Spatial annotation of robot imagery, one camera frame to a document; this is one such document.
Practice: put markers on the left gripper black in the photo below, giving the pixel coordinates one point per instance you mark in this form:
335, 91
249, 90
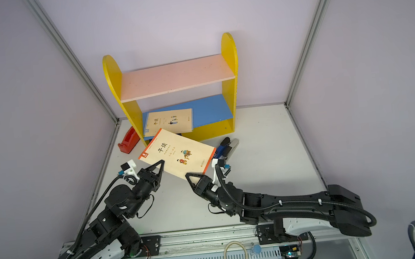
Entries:
150, 176

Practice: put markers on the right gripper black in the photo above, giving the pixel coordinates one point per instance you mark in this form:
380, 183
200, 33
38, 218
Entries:
202, 185

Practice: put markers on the beige book orange edge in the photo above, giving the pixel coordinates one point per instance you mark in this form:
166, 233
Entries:
180, 154

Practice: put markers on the beige book blue edge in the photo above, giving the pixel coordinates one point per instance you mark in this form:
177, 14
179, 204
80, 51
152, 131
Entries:
175, 121

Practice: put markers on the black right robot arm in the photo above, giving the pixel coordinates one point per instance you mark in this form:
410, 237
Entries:
340, 207

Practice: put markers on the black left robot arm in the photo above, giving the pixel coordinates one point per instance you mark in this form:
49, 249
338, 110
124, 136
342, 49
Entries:
110, 236

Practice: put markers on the red tape dispenser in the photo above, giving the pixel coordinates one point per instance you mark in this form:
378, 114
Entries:
130, 140

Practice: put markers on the blue black stapler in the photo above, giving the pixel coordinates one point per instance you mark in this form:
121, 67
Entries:
226, 148

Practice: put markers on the small blue cap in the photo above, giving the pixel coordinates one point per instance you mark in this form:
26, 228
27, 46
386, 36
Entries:
256, 249

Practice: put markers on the yellow shelf pink blue boards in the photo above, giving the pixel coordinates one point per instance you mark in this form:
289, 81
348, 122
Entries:
214, 116

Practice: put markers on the right green circuit board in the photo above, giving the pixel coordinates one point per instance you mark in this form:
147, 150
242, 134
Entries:
290, 251

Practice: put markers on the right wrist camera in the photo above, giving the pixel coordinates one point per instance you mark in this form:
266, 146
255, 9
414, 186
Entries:
225, 169

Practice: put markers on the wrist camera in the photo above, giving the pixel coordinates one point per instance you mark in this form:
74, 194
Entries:
128, 169
225, 169

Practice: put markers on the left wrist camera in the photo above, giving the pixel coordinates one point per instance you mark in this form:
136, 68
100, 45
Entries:
128, 169

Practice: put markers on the aluminium front rail frame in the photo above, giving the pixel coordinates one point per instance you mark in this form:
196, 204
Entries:
235, 242

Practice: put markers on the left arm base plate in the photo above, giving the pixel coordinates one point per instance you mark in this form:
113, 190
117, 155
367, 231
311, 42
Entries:
144, 247

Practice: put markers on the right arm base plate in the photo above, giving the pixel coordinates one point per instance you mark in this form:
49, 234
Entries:
266, 235

